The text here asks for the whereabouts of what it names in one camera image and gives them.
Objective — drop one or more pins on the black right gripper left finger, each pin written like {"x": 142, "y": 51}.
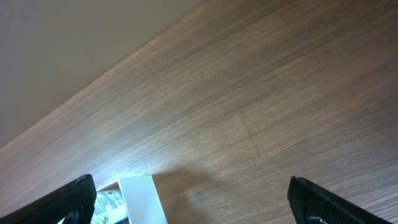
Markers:
{"x": 72, "y": 203}

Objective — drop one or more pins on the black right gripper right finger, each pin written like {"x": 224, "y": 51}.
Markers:
{"x": 311, "y": 203}

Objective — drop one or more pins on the white cream tube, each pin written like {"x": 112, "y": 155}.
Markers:
{"x": 110, "y": 208}

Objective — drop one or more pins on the beige open cardboard box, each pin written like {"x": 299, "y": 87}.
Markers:
{"x": 141, "y": 198}

